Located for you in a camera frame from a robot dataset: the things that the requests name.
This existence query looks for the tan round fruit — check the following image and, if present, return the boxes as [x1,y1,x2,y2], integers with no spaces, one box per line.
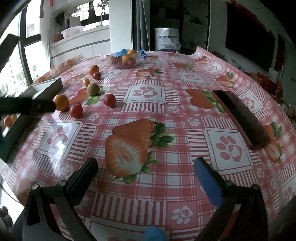
[87,83,100,95]

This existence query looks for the person's right hand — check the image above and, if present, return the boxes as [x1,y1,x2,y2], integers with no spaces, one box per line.
[144,226,168,241]

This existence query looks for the white plastic basin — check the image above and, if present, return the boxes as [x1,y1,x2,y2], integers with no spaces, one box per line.
[61,26,84,37]

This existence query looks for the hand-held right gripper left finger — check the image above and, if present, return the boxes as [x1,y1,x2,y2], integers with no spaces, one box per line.
[22,157,98,241]

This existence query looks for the grey tray with white inside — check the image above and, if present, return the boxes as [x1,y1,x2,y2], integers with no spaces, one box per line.
[0,77,64,164]

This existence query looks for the black window frame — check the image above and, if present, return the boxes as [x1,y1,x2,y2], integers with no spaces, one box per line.
[0,0,55,98]

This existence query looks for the red packets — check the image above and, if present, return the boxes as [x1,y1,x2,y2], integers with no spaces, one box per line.
[250,72,284,98]

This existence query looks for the white kitchen cabinet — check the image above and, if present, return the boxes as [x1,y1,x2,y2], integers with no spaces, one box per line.
[50,24,111,67]

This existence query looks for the white printed bag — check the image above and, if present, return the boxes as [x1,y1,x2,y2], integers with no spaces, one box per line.
[154,28,181,52]

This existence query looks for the dark shelf unit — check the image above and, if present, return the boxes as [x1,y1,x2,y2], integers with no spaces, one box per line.
[180,0,210,52]

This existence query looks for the black wall television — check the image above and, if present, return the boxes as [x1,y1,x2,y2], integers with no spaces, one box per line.
[225,2,275,72]

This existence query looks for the clear glass bowl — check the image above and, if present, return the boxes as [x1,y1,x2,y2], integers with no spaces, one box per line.
[106,51,141,69]

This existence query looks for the large orange mandarin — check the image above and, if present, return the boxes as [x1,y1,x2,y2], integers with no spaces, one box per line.
[87,64,100,76]

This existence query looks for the round orange fruit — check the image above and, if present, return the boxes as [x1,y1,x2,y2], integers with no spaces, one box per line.
[53,94,70,112]

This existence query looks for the grey curtain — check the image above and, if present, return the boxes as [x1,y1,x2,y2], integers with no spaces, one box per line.
[132,0,151,50]

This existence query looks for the pink strawberry print tablecloth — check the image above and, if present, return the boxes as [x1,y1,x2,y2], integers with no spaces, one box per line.
[0,46,294,241]

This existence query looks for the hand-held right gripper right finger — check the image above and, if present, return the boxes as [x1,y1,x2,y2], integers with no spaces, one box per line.
[193,157,270,241]

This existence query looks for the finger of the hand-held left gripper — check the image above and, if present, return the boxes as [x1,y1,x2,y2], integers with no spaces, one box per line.
[0,97,56,115]

